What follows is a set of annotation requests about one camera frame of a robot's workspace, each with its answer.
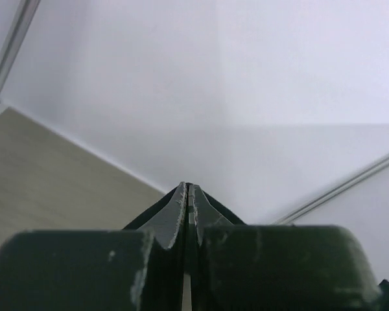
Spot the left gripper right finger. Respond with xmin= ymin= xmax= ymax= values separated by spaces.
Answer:
xmin=188 ymin=183 xmax=382 ymax=311

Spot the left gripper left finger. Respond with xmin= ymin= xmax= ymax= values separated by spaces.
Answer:
xmin=0 ymin=181 xmax=187 ymax=311

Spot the black t-shirt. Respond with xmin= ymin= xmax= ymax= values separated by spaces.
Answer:
xmin=123 ymin=188 xmax=244 ymax=230

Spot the right aluminium frame post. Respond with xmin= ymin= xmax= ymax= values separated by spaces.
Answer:
xmin=272 ymin=153 xmax=389 ymax=225

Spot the aluminium frame post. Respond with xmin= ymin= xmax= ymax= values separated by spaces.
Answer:
xmin=0 ymin=1 xmax=41 ymax=93
xmin=272 ymin=153 xmax=389 ymax=225

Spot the left aluminium frame post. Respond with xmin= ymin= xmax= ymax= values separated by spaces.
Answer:
xmin=0 ymin=1 xmax=41 ymax=93

